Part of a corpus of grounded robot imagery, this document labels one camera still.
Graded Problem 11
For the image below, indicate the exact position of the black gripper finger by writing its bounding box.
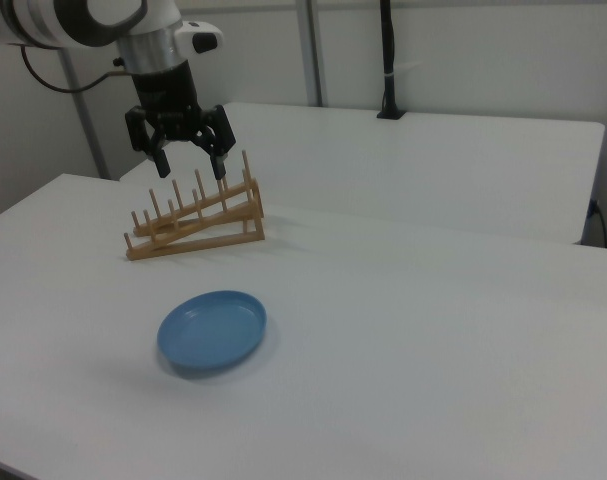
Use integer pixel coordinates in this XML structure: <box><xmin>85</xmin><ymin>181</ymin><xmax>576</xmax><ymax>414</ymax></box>
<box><xmin>194</xmin><ymin>103</ymin><xmax>236</xmax><ymax>182</ymax></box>
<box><xmin>124</xmin><ymin>105</ymin><xmax>172</xmax><ymax>179</ymax></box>

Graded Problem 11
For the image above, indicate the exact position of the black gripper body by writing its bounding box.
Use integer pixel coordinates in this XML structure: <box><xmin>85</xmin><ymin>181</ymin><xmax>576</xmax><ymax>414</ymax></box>
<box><xmin>131</xmin><ymin>59</ymin><xmax>207</xmax><ymax>144</ymax></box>

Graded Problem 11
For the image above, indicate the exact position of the blue plastic plate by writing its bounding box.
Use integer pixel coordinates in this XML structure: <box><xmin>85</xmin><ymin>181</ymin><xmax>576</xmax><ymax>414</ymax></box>
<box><xmin>156</xmin><ymin>289</ymin><xmax>269</xmax><ymax>372</ymax></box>

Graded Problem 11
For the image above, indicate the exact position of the wooden plate rack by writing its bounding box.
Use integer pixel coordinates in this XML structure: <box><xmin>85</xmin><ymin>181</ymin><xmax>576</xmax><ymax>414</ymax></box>
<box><xmin>122</xmin><ymin>149</ymin><xmax>266</xmax><ymax>263</ymax></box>

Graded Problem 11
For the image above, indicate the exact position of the white rounded-corner table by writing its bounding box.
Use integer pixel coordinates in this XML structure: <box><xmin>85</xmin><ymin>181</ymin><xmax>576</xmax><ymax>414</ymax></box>
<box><xmin>116</xmin><ymin>101</ymin><xmax>607</xmax><ymax>247</ymax></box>

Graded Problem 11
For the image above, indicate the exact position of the grey aluminium frame post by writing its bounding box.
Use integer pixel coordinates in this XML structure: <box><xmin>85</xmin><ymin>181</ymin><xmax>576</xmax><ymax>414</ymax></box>
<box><xmin>296</xmin><ymin>0</ymin><xmax>330</xmax><ymax>108</ymax></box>
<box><xmin>56</xmin><ymin>48</ymin><xmax>110</xmax><ymax>180</ymax></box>

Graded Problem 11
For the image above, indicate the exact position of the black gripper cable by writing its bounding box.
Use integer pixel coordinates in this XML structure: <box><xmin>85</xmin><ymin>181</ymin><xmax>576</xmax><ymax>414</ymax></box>
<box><xmin>21</xmin><ymin>43</ymin><xmax>135</xmax><ymax>95</ymax></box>

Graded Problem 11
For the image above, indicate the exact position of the black camera pole with base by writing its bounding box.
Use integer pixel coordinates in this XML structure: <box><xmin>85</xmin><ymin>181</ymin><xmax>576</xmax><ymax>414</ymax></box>
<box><xmin>375</xmin><ymin>0</ymin><xmax>409</xmax><ymax>122</ymax></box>

